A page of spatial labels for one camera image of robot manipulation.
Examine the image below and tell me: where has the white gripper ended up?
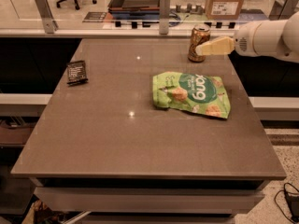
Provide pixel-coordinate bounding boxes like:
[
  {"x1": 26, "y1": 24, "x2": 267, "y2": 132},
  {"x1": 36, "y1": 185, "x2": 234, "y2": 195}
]
[{"x1": 195, "y1": 20, "x2": 289, "y2": 58}]

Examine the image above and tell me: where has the orange soda can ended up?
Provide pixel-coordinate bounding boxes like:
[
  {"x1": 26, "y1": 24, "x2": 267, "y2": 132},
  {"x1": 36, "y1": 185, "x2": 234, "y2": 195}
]
[{"x1": 188, "y1": 23, "x2": 210, "y2": 63}]

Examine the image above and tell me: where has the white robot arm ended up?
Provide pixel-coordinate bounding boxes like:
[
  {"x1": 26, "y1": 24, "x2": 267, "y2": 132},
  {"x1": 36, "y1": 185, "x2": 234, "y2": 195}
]
[{"x1": 195, "y1": 13, "x2": 299, "y2": 63}]

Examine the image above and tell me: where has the dark rxbar chocolate bar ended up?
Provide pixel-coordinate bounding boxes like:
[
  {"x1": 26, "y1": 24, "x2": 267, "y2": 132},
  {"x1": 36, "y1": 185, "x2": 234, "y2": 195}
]
[{"x1": 66, "y1": 61, "x2": 88, "y2": 85}]

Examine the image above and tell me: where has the cardboard box with label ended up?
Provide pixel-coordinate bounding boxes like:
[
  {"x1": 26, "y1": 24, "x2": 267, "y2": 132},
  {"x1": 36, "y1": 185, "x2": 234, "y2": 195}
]
[{"x1": 205, "y1": 0, "x2": 244, "y2": 20}]

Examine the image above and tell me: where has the green snack chip bag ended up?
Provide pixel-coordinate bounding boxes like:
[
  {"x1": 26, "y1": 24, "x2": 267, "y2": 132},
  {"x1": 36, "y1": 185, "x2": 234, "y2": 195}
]
[{"x1": 152, "y1": 72, "x2": 231, "y2": 119}]

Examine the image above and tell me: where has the right metal glass bracket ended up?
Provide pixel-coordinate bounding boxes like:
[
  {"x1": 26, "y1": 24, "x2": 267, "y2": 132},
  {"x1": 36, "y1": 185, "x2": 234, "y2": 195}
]
[{"x1": 269, "y1": 0, "x2": 299, "y2": 21}]

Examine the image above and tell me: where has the metal glass bracket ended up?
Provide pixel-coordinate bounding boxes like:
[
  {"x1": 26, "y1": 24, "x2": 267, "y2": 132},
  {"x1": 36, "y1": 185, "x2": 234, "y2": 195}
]
[
  {"x1": 159, "y1": 0, "x2": 170, "y2": 35},
  {"x1": 269, "y1": 0, "x2": 299, "y2": 21},
  {"x1": 35, "y1": 0, "x2": 58, "y2": 34}
]

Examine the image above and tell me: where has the middle metal glass bracket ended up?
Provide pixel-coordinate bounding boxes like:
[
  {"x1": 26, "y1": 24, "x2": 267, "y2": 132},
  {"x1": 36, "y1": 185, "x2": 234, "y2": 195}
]
[{"x1": 159, "y1": 0, "x2": 170, "y2": 35}]

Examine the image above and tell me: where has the black cable on floor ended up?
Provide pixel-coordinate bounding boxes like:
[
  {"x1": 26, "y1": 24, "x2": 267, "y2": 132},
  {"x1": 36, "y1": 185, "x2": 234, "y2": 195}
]
[{"x1": 273, "y1": 182, "x2": 299, "y2": 224}]

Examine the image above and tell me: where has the left metal glass bracket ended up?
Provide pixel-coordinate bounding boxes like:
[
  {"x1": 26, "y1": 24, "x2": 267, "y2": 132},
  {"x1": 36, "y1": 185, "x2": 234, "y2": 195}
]
[{"x1": 35, "y1": 0, "x2": 58, "y2": 34}]

